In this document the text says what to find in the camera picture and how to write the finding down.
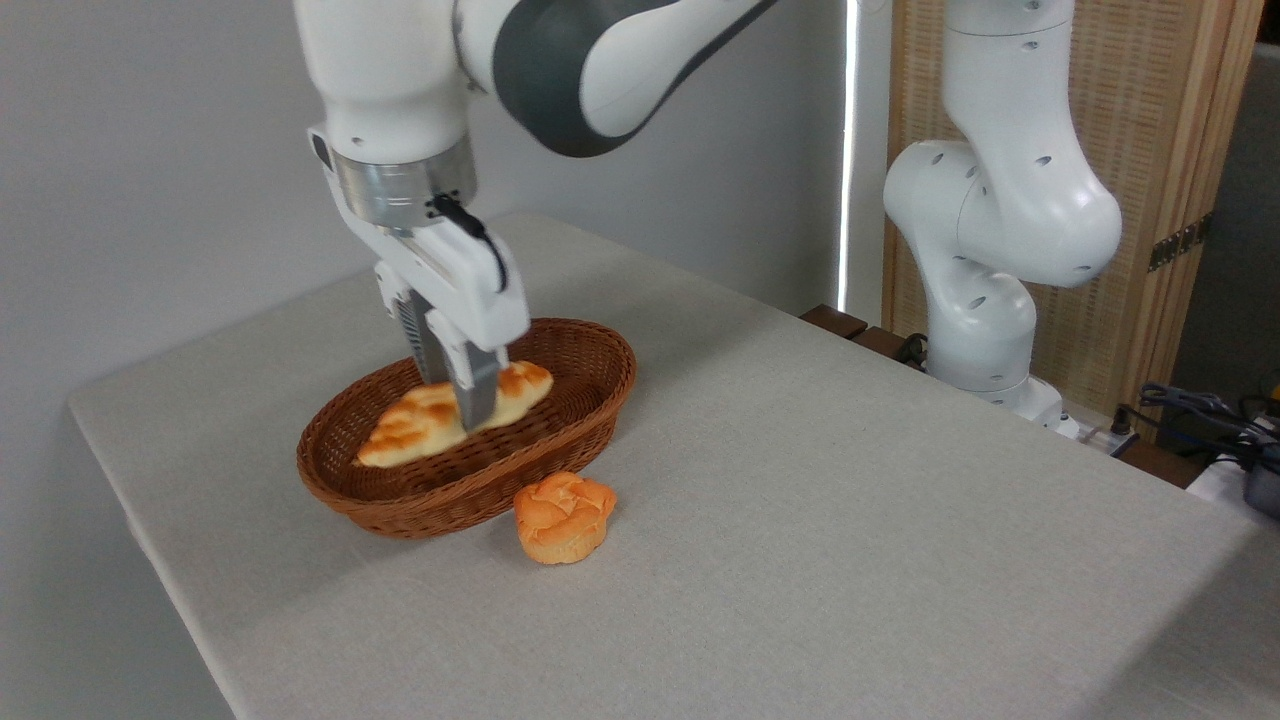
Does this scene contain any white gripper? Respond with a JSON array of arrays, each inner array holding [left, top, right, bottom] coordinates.
[[320, 163, 532, 434]]

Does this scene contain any long braided bread loaf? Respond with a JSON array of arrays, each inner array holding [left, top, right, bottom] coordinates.
[[356, 361, 555, 469]]

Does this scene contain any round orange bread bun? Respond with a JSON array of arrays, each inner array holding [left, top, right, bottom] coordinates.
[[513, 471, 619, 567]]

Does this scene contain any brown wicker oval basket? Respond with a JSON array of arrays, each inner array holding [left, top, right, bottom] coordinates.
[[297, 317, 639, 541]]

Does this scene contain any beige linen tablecloth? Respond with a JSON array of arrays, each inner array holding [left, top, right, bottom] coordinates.
[[67, 212, 1280, 720]]

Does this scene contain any dark metal screen hinge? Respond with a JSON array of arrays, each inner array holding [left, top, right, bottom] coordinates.
[[1147, 214, 1214, 274]]

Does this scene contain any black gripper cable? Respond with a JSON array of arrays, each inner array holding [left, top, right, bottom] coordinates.
[[427, 194, 510, 294]]

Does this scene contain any blue black cable bundle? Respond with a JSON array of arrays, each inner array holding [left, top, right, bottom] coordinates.
[[1138, 382, 1280, 473]]

